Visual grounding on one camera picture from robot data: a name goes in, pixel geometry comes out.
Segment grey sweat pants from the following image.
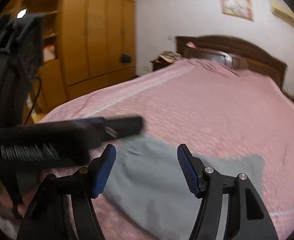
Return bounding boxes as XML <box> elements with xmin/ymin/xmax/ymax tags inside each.
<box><xmin>101</xmin><ymin>133</ymin><xmax>266</xmax><ymax>240</ymax></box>

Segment person's left hand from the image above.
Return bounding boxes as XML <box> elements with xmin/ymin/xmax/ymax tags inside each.
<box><xmin>0</xmin><ymin>181</ymin><xmax>38</xmax><ymax>224</ymax></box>

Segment pink floral bedspread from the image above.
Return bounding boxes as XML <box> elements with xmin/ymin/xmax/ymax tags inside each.
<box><xmin>44</xmin><ymin>59</ymin><xmax>294</xmax><ymax>239</ymax></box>

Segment cluttered dark nightstand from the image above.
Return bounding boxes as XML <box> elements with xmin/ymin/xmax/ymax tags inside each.
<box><xmin>151</xmin><ymin>51</ymin><xmax>183</xmax><ymax>72</ymax></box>

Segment wooden wardrobe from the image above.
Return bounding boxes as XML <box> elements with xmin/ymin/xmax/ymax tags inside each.
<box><xmin>3</xmin><ymin>0</ymin><xmax>136</xmax><ymax>113</ymax></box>

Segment dark wooden headboard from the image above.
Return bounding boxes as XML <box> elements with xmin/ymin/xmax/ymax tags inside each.
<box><xmin>176</xmin><ymin>35</ymin><xmax>287</xmax><ymax>89</ymax></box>

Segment framed wedding photo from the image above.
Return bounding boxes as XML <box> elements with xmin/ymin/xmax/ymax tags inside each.
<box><xmin>220</xmin><ymin>0</ymin><xmax>254</xmax><ymax>21</ymax></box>

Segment black cable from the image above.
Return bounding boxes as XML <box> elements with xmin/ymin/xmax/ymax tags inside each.
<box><xmin>23</xmin><ymin>76</ymin><xmax>43</xmax><ymax>126</ymax></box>

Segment wall air conditioner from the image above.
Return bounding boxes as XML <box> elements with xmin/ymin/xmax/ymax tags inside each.
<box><xmin>270</xmin><ymin>1</ymin><xmax>294</xmax><ymax>28</ymax></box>

